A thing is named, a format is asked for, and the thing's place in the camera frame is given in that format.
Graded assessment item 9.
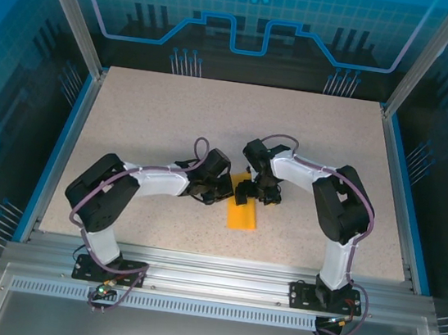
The yellow cloth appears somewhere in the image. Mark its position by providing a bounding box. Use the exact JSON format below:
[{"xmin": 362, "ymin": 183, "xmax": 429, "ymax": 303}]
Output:
[{"xmin": 224, "ymin": 170, "xmax": 266, "ymax": 233}]

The blue table edge strip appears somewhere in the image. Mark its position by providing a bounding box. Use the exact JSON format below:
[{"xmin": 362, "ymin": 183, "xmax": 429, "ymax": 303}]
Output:
[
  {"xmin": 365, "ymin": 114, "xmax": 448, "ymax": 297},
  {"xmin": 11, "ymin": 67, "xmax": 97, "ymax": 250}
]

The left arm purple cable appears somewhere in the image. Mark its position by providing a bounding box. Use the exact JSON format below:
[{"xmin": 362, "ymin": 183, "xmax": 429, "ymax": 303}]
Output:
[{"xmin": 59, "ymin": 121, "xmax": 212, "ymax": 323}]

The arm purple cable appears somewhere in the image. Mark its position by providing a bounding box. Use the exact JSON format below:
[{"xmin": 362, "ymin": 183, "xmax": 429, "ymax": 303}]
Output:
[
  {"xmin": 59, "ymin": 121, "xmax": 212, "ymax": 323},
  {"xmin": 235, "ymin": 130, "xmax": 391, "ymax": 335}
]

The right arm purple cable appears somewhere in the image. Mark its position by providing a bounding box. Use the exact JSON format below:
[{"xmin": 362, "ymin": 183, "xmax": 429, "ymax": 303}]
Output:
[{"xmin": 235, "ymin": 130, "xmax": 391, "ymax": 335}]

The long aluminium mounting rail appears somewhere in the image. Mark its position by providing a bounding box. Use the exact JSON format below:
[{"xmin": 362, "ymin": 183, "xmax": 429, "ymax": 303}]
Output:
[{"xmin": 2, "ymin": 228, "xmax": 439, "ymax": 328}]

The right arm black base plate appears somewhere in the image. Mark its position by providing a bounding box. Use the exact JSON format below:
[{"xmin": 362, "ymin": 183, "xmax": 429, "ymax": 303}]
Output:
[{"xmin": 287, "ymin": 279, "xmax": 365, "ymax": 318}]

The slotted grey cable duct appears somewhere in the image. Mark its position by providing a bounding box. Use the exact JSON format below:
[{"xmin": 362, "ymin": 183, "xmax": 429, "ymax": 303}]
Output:
[{"xmin": 8, "ymin": 275, "xmax": 360, "ymax": 335}]

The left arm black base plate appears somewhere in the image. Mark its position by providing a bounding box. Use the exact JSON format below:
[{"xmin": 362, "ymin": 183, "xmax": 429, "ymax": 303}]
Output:
[{"xmin": 70, "ymin": 253, "xmax": 149, "ymax": 289}]

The aluminium side rail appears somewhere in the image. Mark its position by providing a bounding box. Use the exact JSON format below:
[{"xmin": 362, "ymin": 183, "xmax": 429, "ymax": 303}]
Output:
[
  {"xmin": 358, "ymin": 108, "xmax": 439, "ymax": 293},
  {"xmin": 31, "ymin": 64, "xmax": 109, "ymax": 242}
]

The cable connector with orange wires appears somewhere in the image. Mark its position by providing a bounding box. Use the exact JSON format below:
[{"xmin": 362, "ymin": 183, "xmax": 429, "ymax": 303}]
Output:
[{"xmin": 326, "ymin": 312, "xmax": 355, "ymax": 328}]

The cable connector with green light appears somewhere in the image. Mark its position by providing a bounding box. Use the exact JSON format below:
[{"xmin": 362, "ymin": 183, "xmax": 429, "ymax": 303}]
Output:
[{"xmin": 93, "ymin": 277, "xmax": 118, "ymax": 299}]

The aluminium frame post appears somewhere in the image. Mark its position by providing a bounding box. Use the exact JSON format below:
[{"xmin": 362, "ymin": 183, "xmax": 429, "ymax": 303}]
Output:
[
  {"xmin": 380, "ymin": 0, "xmax": 448, "ymax": 126},
  {"xmin": 20, "ymin": 0, "xmax": 118, "ymax": 79}
]

